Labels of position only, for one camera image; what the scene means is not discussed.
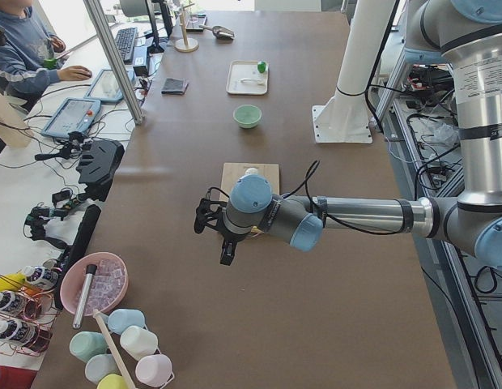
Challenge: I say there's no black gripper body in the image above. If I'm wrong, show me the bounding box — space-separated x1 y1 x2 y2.
194 198 229 236

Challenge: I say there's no white ceramic spoon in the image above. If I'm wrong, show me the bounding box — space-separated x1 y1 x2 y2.
239 78 266 85

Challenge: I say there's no mint green bowl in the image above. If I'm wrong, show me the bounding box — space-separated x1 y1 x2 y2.
233 105 262 129

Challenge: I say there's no pink ribbed bowl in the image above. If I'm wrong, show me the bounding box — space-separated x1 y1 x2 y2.
60 252 129 316

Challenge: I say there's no metal tube in bowl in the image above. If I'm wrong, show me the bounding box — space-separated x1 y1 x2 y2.
72 264 97 330

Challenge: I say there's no bamboo cutting board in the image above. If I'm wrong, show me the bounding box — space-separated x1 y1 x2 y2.
220 162 280 195

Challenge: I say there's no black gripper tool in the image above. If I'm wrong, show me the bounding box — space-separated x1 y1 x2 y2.
35 131 125 202

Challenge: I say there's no grey folded cloth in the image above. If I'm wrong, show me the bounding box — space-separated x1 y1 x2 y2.
161 78 189 96

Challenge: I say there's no white cup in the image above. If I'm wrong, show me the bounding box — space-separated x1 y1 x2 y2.
120 326 158 361

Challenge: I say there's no light blue cup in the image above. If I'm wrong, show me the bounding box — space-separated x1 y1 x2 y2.
108 309 146 335

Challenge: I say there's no cream rabbit tray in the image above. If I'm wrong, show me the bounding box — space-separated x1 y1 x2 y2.
226 60 269 96

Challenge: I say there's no pink cup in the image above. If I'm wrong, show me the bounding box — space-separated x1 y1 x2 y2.
135 354 175 387

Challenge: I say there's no wooden cup rack pole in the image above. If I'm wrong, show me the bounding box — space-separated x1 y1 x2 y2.
93 310 136 389

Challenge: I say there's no green lime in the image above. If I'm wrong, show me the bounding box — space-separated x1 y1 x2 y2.
257 61 267 74

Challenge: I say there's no far blue teach pendant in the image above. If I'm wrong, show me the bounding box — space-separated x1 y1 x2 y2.
84 69 123 105

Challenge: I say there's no blue teach pendant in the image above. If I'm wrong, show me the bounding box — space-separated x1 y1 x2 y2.
84 69 123 105
40 98 101 139

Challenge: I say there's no near blue teach pendant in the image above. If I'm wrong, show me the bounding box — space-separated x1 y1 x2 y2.
40 98 101 139

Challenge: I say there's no wooden mug tree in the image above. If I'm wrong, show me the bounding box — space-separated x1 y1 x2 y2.
174 3 198 53

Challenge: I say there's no mint green cup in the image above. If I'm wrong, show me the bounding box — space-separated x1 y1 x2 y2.
69 331 108 363

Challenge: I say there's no pale blue cup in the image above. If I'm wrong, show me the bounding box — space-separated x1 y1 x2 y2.
84 354 119 384

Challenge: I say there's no yellow cup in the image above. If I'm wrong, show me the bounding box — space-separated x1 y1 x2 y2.
96 374 128 389

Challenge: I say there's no metal scoop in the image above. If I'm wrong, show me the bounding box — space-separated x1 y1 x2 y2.
199 24 235 41

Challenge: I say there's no black keyboard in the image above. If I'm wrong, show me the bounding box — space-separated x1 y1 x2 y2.
114 28 138 63

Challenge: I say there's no person in blue sweater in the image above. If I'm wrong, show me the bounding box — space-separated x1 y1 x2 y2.
0 1 92 111

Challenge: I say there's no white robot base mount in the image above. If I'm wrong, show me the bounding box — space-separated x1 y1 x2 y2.
313 0 398 143

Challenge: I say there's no copper wire bottle rack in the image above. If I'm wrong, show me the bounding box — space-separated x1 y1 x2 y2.
0 272 58 357

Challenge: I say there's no aluminium frame post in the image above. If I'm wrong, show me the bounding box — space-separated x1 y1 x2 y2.
83 0 144 125

